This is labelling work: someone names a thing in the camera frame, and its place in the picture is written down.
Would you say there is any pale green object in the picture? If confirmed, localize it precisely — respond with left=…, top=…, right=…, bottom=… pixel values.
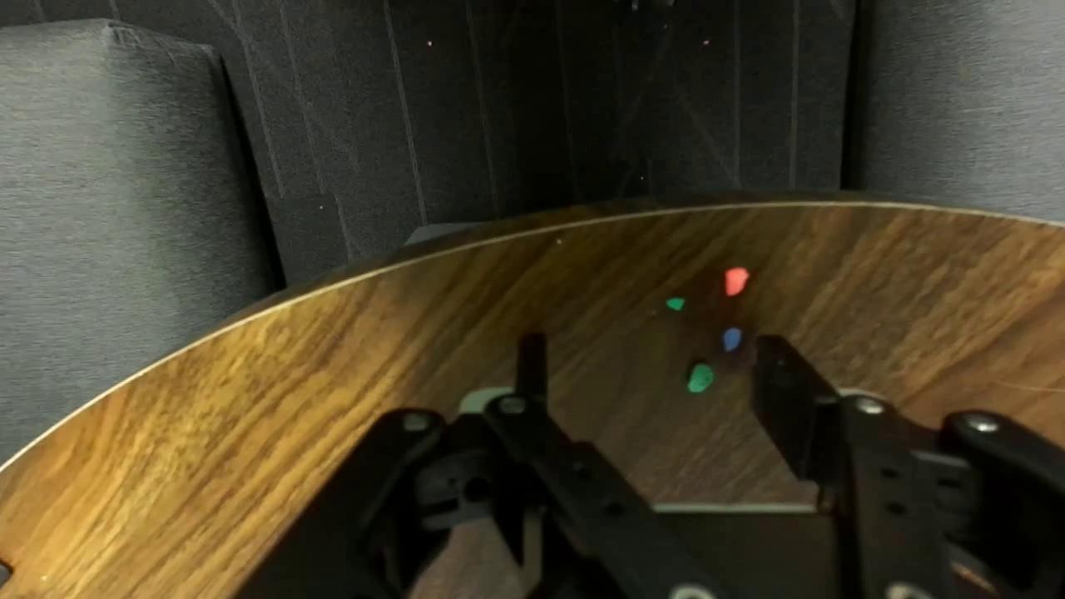
left=459, top=386, right=517, bottom=416

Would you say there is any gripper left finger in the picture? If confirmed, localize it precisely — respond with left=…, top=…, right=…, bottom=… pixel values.
left=240, top=333, right=726, bottom=599

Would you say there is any grey upholstered chair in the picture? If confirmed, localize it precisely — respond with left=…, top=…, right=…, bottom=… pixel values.
left=0, top=20, right=285, bottom=467
left=847, top=0, right=1065, bottom=225

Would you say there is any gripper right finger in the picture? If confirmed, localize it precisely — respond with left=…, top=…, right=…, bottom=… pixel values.
left=752, top=334, right=1065, bottom=599

